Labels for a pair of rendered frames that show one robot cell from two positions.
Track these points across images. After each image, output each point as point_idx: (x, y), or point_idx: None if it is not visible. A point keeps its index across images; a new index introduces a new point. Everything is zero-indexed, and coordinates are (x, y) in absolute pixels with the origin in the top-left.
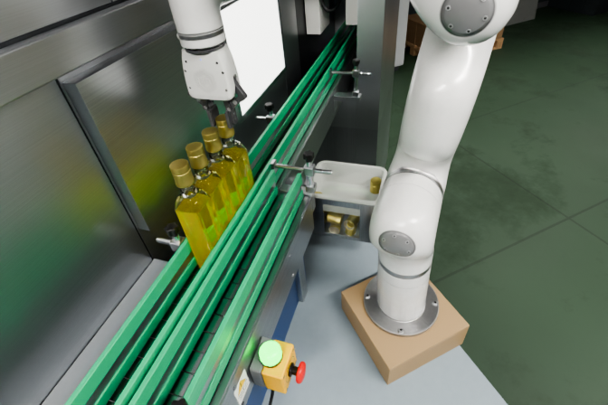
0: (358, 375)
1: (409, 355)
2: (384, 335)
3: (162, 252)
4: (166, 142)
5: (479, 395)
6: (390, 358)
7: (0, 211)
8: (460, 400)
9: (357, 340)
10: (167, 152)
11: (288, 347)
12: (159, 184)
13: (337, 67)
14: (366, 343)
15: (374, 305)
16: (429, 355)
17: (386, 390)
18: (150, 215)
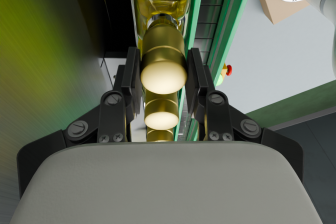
0: (247, 13)
1: (291, 13)
2: (279, 2)
3: (101, 46)
4: (51, 91)
5: None
6: (277, 18)
7: None
8: (306, 12)
9: None
10: (61, 80)
11: (224, 71)
12: (88, 84)
13: None
14: None
15: None
16: None
17: (263, 17)
18: (102, 89)
